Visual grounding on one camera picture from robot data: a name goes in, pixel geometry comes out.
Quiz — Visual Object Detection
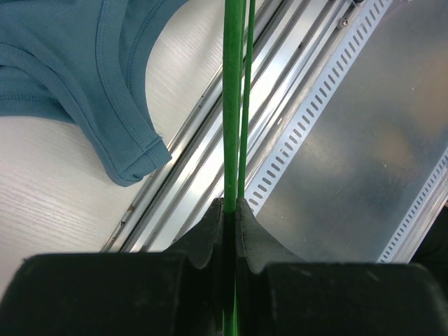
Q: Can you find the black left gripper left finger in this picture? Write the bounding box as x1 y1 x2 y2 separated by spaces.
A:
1 199 223 335

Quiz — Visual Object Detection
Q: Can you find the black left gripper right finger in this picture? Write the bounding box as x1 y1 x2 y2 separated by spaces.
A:
235 199 447 335

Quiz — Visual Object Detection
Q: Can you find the teal blue tank top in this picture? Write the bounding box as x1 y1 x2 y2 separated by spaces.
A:
1 1 183 187

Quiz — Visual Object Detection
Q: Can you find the aluminium mounting rail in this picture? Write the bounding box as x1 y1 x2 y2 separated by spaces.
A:
99 0 448 265

